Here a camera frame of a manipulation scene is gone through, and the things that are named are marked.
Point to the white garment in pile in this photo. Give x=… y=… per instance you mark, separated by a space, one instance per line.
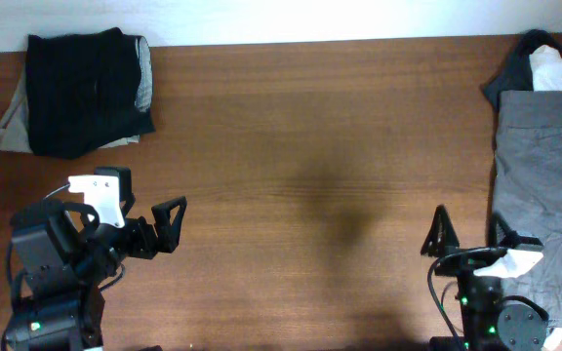
x=546 y=68

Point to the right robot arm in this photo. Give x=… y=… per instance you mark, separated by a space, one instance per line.
x=491 y=319

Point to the folded beige shorts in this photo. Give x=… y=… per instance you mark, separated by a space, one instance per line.
x=15 y=131

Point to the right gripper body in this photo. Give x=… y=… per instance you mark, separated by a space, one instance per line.
x=463 y=260

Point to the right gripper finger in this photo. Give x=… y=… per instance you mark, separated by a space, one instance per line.
x=500 y=234
x=441 y=239

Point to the black shorts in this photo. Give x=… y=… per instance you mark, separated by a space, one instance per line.
x=86 y=92

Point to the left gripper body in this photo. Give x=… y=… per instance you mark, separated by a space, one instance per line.
x=147 y=233

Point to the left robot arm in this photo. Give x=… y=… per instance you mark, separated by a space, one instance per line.
x=70 y=253

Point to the grey shorts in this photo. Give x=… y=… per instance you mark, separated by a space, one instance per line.
x=528 y=189

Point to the dark garment under pile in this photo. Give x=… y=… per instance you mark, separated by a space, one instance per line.
x=516 y=73

